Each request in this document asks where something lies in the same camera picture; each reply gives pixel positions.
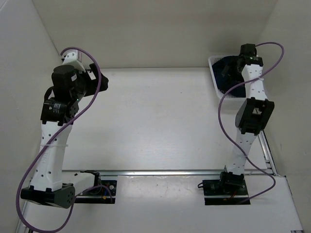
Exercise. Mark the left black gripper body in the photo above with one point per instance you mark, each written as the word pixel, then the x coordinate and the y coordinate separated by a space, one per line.
pixel 89 87

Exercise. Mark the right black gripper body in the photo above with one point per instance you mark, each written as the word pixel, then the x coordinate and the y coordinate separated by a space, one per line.
pixel 234 72

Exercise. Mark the navy blue shorts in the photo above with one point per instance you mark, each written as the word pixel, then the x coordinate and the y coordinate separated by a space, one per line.
pixel 230 77

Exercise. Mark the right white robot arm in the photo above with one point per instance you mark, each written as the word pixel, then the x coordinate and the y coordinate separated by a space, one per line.
pixel 251 118

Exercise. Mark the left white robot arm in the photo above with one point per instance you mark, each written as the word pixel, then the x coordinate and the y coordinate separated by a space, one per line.
pixel 71 82

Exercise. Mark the white plastic basket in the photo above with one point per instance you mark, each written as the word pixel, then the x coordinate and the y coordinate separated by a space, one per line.
pixel 230 101

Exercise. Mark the aluminium right side rail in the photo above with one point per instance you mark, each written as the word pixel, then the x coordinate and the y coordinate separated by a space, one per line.
pixel 267 153

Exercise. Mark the aluminium rail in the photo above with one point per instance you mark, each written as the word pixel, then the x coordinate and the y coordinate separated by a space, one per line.
pixel 267 153
pixel 174 172

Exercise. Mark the aluminium front rail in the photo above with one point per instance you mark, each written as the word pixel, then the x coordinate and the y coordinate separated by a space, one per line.
pixel 174 172

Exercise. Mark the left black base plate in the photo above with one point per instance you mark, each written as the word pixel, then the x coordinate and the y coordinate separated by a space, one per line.
pixel 106 194

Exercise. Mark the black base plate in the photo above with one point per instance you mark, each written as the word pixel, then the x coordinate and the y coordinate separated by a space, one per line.
pixel 106 194
pixel 214 194

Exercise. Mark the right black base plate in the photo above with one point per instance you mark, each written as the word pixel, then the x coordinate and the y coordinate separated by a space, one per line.
pixel 214 194

